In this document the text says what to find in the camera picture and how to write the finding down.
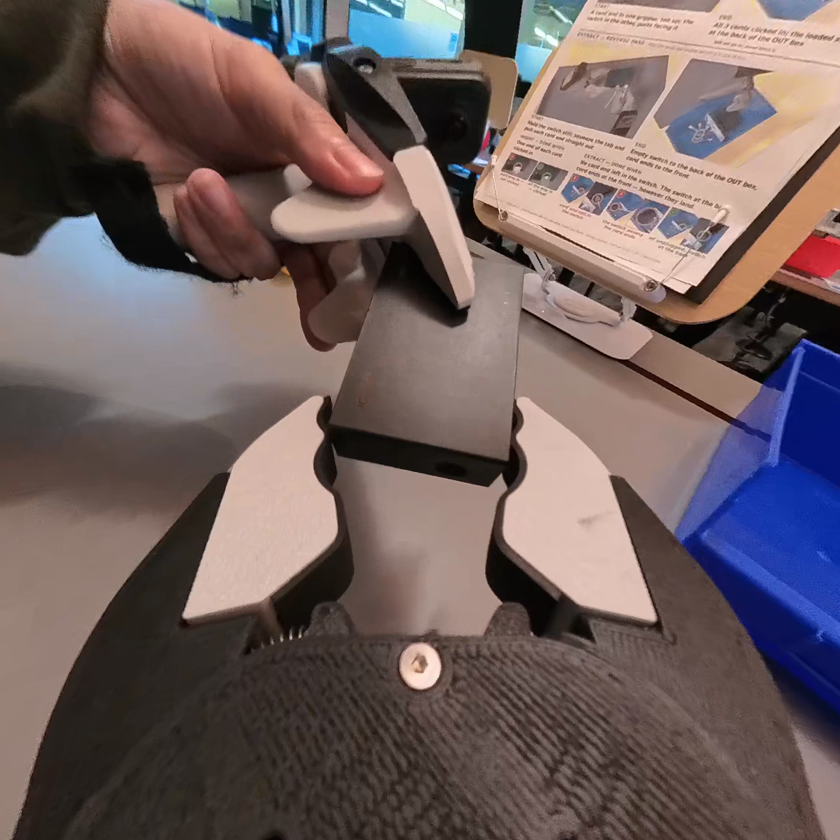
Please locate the white clipboard stand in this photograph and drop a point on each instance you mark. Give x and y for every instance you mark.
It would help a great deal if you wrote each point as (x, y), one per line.
(590, 334)

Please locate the person's left hand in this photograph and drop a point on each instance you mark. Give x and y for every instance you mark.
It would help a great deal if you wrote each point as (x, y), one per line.
(216, 98)

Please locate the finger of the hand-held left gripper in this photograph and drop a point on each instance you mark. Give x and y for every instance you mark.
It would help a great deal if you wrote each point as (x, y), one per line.
(334, 308)
(436, 223)

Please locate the person's left forearm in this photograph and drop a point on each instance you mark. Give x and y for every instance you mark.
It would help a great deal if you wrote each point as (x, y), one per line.
(39, 98)

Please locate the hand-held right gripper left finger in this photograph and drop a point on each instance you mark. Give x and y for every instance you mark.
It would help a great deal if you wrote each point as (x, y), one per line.
(275, 518)

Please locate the blue plastic bin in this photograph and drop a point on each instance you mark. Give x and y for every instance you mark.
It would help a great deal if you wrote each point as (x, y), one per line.
(774, 558)

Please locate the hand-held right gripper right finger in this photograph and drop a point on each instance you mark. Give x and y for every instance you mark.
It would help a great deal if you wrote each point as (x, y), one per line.
(571, 518)

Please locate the brown clipboard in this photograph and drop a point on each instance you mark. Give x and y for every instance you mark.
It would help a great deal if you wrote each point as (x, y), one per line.
(741, 302)

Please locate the red plastic bin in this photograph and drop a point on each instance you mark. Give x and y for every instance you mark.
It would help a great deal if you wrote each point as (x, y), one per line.
(814, 256)

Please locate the black network switch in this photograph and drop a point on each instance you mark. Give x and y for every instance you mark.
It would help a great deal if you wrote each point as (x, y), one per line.
(433, 380)

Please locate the printed instruction sheet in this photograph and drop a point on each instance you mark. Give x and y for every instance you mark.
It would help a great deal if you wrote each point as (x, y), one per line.
(656, 131)

